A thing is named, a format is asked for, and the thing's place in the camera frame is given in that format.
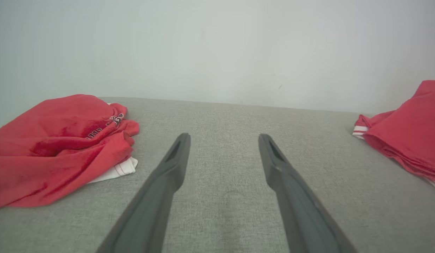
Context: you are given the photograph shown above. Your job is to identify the red basketball jersey number 23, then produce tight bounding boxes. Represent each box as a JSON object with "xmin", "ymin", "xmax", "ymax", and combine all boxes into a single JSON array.
[{"xmin": 352, "ymin": 80, "xmax": 435, "ymax": 194}]

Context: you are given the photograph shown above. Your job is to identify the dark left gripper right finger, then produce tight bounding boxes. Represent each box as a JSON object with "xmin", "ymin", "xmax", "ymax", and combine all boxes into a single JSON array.
[{"xmin": 258, "ymin": 133, "xmax": 357, "ymax": 253}]

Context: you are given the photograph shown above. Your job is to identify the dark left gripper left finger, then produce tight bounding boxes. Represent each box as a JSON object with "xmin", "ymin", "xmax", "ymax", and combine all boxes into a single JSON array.
[{"xmin": 96, "ymin": 132, "xmax": 191, "ymax": 253}]

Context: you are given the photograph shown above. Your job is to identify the red shorts with white stripes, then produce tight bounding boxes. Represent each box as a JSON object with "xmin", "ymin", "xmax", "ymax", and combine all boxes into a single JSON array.
[{"xmin": 0, "ymin": 94, "xmax": 140, "ymax": 210}]

